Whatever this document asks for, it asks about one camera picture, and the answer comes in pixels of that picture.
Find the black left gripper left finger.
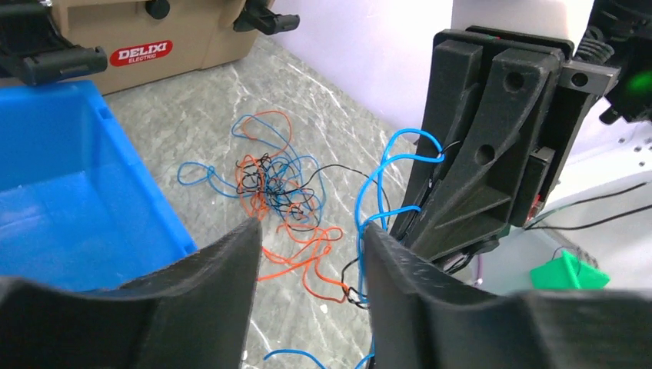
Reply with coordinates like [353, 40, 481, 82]
[1, 218, 262, 368]

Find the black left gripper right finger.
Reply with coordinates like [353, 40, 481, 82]
[363, 224, 651, 368]

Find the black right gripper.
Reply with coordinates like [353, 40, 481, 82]
[391, 26, 618, 261]

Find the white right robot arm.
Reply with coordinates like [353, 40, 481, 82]
[391, 1, 651, 264]

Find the green plastic bin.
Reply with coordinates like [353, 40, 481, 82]
[530, 251, 610, 290]

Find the blue two-compartment plastic bin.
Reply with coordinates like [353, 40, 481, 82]
[1, 81, 197, 291]

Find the tan plastic toolbox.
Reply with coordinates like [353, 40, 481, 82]
[0, 0, 301, 96]

